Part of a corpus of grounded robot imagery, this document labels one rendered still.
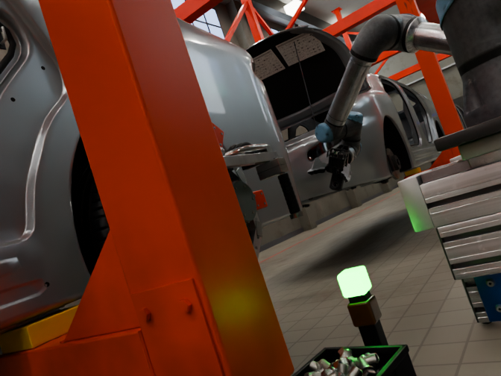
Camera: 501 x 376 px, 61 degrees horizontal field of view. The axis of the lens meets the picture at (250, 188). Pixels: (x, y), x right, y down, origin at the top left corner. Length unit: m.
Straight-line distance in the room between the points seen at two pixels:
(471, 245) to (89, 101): 0.65
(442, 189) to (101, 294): 0.61
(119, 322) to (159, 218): 0.23
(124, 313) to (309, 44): 3.96
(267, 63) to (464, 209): 4.03
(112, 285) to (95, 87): 0.34
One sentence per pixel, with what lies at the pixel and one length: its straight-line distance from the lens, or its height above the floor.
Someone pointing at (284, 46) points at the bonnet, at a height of 2.32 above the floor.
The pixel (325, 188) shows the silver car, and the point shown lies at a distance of 3.73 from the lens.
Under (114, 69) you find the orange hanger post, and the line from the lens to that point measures 0.71.
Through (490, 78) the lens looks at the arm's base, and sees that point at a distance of 0.74.
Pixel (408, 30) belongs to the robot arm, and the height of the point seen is 1.20.
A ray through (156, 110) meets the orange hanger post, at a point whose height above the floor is 1.00.
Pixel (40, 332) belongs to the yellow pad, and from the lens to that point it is 1.07.
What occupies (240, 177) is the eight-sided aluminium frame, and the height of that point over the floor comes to 0.95.
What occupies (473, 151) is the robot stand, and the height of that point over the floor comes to 0.78.
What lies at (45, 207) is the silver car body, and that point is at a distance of 1.13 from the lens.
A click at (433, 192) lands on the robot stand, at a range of 0.75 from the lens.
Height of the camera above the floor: 0.80
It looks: 4 degrees up
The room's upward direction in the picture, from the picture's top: 19 degrees counter-clockwise
